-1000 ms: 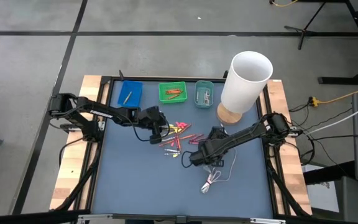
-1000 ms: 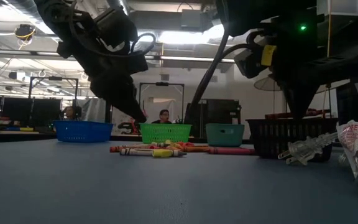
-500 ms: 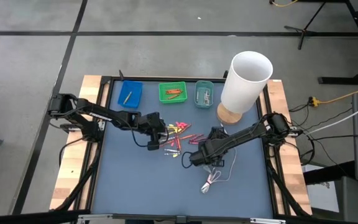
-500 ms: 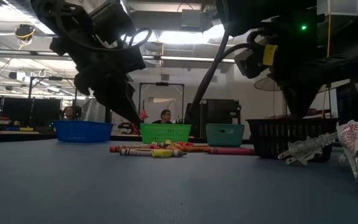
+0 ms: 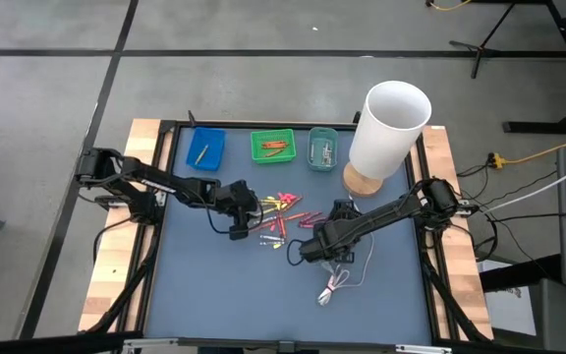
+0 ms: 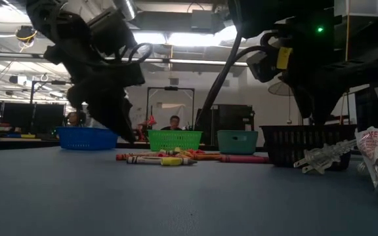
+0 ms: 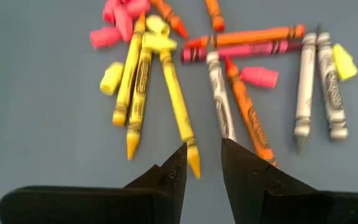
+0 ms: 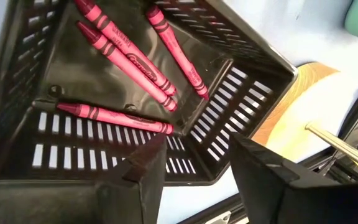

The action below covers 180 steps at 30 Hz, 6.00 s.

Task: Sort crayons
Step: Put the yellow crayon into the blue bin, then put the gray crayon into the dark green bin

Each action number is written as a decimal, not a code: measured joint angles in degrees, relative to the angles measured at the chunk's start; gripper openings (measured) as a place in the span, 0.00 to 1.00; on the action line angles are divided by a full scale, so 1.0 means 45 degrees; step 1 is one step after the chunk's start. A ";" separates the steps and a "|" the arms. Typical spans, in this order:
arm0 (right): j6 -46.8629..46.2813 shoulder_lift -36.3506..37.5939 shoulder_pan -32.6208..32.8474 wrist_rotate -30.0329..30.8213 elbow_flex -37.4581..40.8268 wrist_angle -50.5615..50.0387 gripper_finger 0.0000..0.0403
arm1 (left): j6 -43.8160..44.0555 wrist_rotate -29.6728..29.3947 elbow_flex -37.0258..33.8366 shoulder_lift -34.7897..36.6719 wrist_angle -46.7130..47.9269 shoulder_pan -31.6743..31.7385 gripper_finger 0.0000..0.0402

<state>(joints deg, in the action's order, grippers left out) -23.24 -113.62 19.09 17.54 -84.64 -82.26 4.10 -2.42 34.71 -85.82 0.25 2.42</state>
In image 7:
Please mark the white crayon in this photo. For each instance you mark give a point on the white crayon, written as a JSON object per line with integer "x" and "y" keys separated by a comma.
{"x": 304, "y": 90}
{"x": 220, "y": 96}
{"x": 332, "y": 90}

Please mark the yellow eraser cap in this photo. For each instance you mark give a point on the yellow eraser cap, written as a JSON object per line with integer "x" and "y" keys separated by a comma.
{"x": 112, "y": 77}
{"x": 158, "y": 25}
{"x": 344, "y": 62}
{"x": 159, "y": 43}

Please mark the pink eraser cap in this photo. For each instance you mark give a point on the pink eraser cap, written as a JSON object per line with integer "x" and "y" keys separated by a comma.
{"x": 137, "y": 6}
{"x": 109, "y": 11}
{"x": 123, "y": 23}
{"x": 106, "y": 37}
{"x": 259, "y": 77}

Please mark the pink crayon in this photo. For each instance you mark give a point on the pink crayon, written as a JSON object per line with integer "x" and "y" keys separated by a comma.
{"x": 241, "y": 51}

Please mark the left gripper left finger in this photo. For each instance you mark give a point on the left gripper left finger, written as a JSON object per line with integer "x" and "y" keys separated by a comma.
{"x": 104, "y": 205}

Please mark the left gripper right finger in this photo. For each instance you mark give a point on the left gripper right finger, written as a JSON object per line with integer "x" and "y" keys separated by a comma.
{"x": 275, "y": 202}

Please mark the yellow crayon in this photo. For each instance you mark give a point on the yellow crayon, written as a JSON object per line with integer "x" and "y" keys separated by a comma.
{"x": 128, "y": 74}
{"x": 178, "y": 105}
{"x": 140, "y": 96}

